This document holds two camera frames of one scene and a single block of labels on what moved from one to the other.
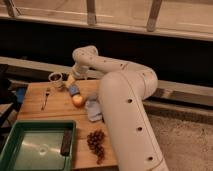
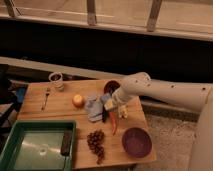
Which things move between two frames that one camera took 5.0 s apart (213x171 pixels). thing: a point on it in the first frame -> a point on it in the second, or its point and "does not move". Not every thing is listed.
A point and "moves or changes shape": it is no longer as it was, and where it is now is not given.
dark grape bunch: x=95 y=142 does not move
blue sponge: x=73 y=89 moves or changes shape
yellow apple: x=77 y=100 does not move
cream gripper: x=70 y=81 -> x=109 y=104
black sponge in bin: x=66 y=144 does not move
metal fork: x=46 y=95 does not move
